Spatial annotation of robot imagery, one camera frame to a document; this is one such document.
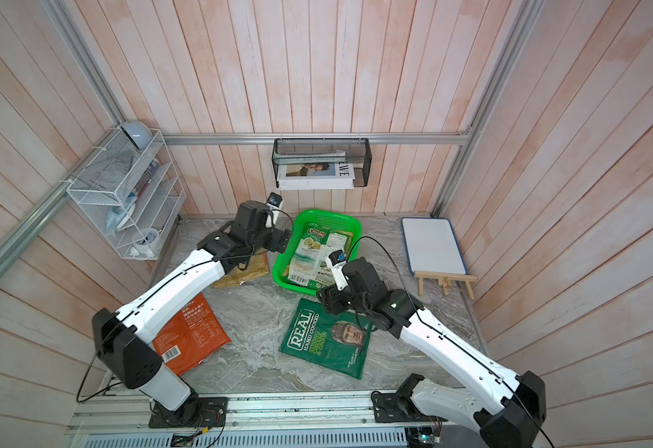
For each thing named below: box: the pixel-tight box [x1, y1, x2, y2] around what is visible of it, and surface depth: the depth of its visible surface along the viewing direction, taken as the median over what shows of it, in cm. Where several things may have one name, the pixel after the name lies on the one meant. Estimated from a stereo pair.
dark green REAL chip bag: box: [279, 297, 375, 380], surface depth 87 cm
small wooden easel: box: [413, 270, 479, 301], surface depth 100 cm
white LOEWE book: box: [276, 150, 356, 190], surface depth 96 cm
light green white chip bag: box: [287, 222, 353, 288], surface depth 106 cm
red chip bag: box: [152, 293, 232, 377], surface depth 87 cm
